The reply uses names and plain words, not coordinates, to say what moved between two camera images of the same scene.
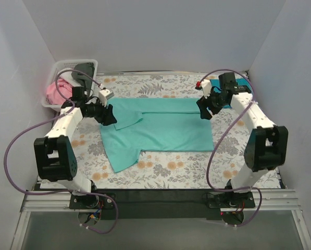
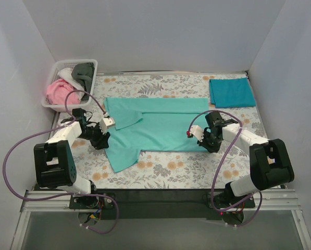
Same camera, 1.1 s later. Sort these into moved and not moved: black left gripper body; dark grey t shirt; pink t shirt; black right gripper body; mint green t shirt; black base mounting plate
Moved: black left gripper body; black right gripper body
Not moved: black base mounting plate; dark grey t shirt; mint green t shirt; pink t shirt
